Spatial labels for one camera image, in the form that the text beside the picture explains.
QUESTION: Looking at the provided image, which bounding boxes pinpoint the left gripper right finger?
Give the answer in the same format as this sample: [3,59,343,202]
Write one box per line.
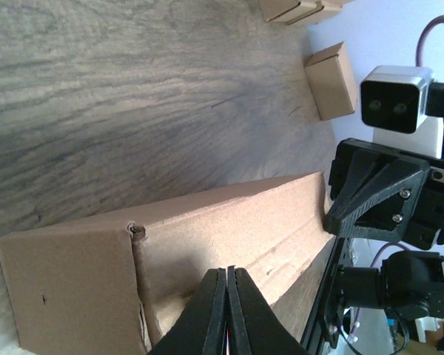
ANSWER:
[226,266,307,355]

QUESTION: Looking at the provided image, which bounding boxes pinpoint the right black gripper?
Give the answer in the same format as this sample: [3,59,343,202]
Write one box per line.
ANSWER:
[324,138,444,250]

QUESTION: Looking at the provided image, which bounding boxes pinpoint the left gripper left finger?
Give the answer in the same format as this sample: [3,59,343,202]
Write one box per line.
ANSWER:
[149,268,227,355]

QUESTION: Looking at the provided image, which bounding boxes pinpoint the cardboard box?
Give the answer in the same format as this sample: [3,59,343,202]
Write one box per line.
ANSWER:
[0,172,333,354]

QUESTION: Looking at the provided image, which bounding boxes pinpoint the lone small folded box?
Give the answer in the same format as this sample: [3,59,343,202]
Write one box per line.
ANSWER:
[304,41,358,121]

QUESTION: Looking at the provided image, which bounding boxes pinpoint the small bottom folded box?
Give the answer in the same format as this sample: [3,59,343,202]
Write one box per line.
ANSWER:
[283,1,350,25]

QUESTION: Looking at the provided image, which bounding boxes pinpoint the small folded box left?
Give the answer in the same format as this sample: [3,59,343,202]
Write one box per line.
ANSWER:
[258,0,323,23]

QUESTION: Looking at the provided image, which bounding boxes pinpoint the black aluminium frame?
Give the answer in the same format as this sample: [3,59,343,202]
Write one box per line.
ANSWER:
[300,237,352,355]

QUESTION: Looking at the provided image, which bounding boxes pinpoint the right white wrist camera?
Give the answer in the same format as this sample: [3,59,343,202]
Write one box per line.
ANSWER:
[360,65,434,134]

